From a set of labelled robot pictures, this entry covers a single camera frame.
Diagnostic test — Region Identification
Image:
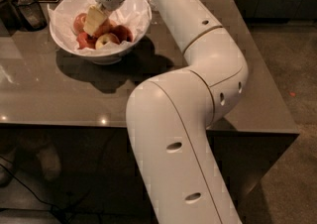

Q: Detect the red apple front left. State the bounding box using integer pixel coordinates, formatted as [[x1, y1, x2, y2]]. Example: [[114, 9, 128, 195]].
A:
[[76, 32, 97, 50]]

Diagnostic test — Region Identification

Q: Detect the large red top apple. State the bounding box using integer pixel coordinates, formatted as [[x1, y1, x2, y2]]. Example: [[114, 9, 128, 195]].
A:
[[94, 19, 116, 38]]

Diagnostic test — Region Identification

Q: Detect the red apple right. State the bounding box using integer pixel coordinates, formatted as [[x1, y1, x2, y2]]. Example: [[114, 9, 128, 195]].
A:
[[111, 25, 133, 42]]

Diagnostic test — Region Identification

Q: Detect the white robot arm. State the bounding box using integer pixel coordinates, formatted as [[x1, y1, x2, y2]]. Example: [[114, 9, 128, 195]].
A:
[[96, 0, 248, 224]]

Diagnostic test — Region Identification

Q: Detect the dark scoop with handle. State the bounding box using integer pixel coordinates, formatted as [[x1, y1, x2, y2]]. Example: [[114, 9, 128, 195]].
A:
[[13, 0, 47, 32]]

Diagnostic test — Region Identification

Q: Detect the white bowl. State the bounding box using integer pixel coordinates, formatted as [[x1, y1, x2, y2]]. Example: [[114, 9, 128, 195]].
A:
[[48, 0, 152, 64]]

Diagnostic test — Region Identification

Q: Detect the red apple back left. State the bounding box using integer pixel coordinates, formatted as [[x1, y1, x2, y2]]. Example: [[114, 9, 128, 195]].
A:
[[73, 13, 87, 35]]

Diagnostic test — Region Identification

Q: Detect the yellow-red apple front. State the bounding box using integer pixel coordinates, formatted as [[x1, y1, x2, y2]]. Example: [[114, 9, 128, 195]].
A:
[[95, 33, 120, 50]]

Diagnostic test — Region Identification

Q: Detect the clear plastic water bottle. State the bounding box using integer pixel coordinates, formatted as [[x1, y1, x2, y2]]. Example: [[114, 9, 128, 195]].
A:
[[146, 0, 159, 12]]

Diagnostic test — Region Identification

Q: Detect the black floor cable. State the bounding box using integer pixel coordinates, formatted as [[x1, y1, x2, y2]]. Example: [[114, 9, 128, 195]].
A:
[[0, 163, 72, 224]]

